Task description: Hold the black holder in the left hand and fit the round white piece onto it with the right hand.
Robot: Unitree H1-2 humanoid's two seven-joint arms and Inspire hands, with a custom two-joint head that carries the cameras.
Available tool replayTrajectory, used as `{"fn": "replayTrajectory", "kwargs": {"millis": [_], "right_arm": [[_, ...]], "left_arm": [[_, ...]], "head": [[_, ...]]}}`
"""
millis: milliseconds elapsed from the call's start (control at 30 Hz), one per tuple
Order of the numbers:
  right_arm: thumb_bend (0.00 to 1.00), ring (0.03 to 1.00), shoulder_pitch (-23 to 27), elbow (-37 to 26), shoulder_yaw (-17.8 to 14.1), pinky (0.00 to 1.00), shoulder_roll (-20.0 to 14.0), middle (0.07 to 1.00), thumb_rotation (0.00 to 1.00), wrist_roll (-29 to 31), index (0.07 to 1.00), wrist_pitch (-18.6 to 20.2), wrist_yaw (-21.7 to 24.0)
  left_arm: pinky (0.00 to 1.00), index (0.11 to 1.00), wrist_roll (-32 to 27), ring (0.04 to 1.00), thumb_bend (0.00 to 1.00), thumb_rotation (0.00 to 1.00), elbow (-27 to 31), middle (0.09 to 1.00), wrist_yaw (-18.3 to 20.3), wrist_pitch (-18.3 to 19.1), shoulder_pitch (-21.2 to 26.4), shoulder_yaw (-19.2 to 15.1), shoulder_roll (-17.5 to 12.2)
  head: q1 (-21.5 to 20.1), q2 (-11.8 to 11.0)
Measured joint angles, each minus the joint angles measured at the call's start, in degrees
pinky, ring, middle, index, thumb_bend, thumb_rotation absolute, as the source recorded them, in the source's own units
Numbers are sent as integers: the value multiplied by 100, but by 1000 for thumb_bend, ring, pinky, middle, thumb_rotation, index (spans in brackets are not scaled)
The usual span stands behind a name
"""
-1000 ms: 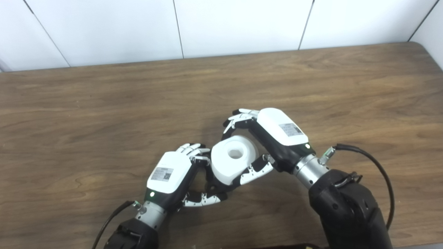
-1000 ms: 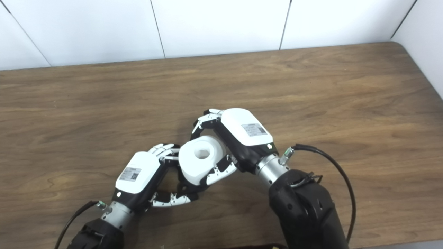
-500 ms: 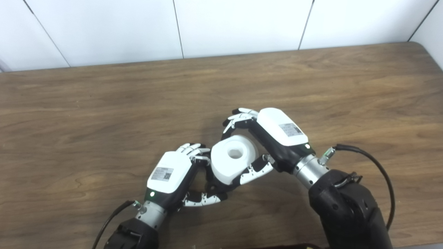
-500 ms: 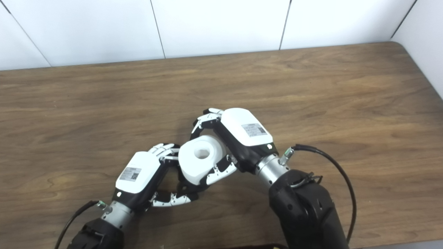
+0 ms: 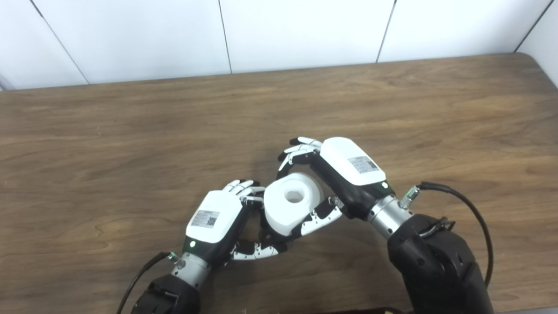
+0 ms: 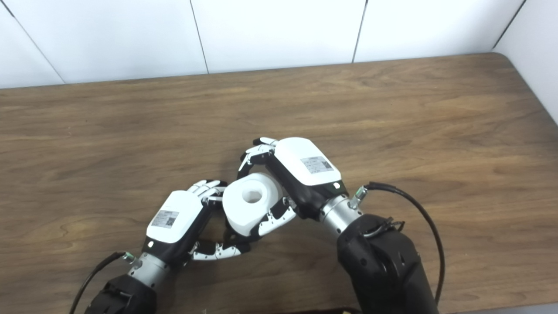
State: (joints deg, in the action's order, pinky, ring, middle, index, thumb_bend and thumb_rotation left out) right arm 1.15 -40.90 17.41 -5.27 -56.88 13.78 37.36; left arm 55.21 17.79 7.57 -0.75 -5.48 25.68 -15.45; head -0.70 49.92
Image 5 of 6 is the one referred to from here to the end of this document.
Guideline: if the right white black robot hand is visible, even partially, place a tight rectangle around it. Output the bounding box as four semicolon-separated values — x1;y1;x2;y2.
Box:
277;137;395;237

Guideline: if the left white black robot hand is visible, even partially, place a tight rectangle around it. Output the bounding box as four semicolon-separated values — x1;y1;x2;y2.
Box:
182;179;288;266

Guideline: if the black plastic holder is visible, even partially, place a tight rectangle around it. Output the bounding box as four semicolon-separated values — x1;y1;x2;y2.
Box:
251;209;288;253

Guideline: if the round white plastic piece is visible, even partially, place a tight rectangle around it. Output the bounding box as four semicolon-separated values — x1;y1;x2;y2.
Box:
263;172;325;237

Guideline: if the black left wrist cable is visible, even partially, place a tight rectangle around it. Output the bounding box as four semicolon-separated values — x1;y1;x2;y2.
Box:
116;251;180;314

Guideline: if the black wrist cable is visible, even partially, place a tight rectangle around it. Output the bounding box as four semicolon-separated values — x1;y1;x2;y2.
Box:
116;251;180;314
399;181;494;288

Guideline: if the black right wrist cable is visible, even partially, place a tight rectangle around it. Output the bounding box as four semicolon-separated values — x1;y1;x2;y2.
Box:
399;181;494;288

